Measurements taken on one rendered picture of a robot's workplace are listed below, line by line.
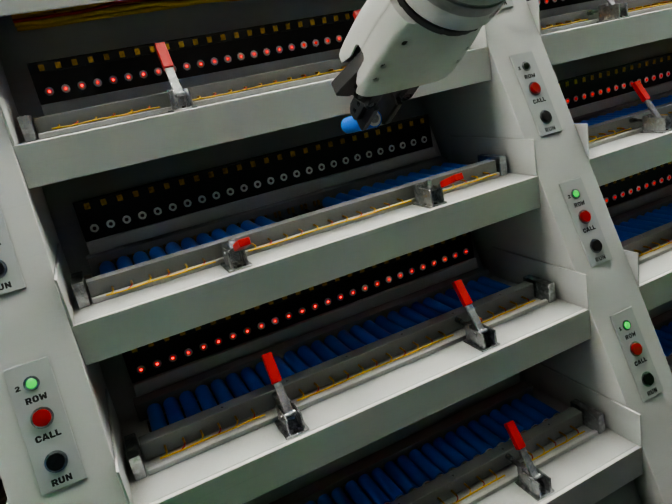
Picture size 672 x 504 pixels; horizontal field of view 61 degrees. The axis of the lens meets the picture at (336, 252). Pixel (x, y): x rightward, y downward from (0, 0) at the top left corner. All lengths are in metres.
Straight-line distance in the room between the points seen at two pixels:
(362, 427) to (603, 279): 0.40
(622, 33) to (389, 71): 0.62
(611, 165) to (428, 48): 0.51
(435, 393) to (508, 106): 0.40
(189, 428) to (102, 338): 0.15
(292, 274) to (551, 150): 0.41
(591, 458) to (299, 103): 0.59
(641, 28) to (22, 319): 0.96
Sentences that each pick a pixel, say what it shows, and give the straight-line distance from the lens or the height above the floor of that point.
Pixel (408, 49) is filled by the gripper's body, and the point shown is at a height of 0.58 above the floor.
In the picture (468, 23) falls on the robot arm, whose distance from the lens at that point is 0.44.
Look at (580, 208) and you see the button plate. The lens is 0.86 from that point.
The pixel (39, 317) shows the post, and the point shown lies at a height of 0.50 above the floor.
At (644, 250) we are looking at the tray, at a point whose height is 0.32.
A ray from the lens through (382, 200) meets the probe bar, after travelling 0.75.
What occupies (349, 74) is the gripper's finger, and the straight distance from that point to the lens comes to 0.50.
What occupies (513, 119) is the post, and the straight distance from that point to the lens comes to 0.84.
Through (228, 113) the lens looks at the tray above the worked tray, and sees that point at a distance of 0.69.
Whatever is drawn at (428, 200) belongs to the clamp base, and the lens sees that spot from 0.74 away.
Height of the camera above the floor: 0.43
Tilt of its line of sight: 4 degrees up
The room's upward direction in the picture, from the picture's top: 20 degrees counter-clockwise
